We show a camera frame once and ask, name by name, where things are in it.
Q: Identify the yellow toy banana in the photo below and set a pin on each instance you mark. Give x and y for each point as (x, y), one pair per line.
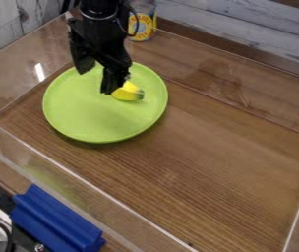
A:
(128, 92)

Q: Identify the green round plate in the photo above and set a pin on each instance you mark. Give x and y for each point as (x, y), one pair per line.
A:
(94, 118)

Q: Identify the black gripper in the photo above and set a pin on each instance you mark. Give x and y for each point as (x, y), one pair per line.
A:
(97, 41)

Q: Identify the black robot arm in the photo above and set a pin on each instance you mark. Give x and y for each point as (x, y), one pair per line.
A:
(101, 10)

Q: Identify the clear acrylic tray wall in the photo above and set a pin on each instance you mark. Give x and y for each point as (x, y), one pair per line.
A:
(127, 231)

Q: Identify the blue plastic block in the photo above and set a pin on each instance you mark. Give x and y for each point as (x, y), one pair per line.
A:
(53, 224)

